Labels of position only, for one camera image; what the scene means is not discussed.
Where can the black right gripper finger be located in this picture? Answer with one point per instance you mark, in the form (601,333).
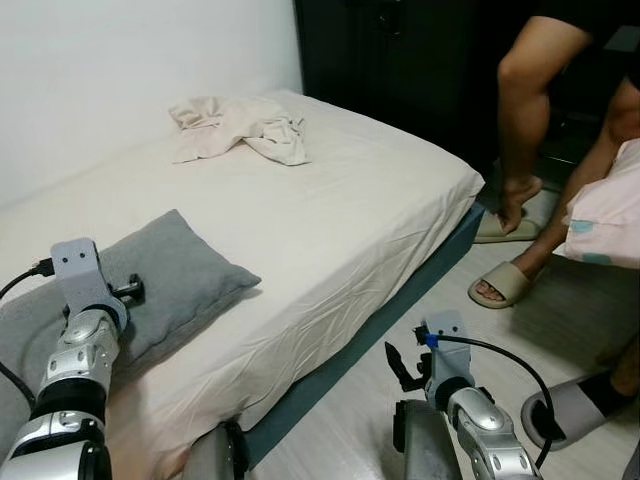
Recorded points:
(398,368)

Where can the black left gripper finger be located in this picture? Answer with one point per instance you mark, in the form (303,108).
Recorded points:
(136,288)

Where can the grey pillow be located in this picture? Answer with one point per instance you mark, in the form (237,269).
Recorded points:
(180,270)

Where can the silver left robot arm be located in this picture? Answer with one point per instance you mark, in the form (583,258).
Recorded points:
(80,360)

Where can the grey robot right leg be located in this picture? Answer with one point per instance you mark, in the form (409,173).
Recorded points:
(425,445)

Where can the grey robot leg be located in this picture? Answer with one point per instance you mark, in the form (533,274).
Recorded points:
(215,455)
(425,445)

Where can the beige slipper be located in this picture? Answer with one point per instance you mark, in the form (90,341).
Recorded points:
(535,215)
(505,285)

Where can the grey slipper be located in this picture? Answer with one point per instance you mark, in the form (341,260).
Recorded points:
(570,410)

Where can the cream sheeted mattress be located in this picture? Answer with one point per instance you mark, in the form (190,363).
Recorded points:
(330,220)

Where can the person with black sock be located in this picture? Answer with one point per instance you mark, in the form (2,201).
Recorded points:
(610,385)

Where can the grey robot left leg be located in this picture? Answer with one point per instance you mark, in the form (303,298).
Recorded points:
(215,455)

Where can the crumpled beige cloth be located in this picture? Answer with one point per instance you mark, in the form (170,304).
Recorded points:
(240,125)

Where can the person in black shorts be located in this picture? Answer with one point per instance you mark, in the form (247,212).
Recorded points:
(530,90)

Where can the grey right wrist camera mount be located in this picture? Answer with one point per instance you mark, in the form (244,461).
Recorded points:
(450,355)

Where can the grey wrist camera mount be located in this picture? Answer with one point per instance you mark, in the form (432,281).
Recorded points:
(80,275)
(450,355)

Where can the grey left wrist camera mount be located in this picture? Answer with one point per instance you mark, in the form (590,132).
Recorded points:
(80,275)

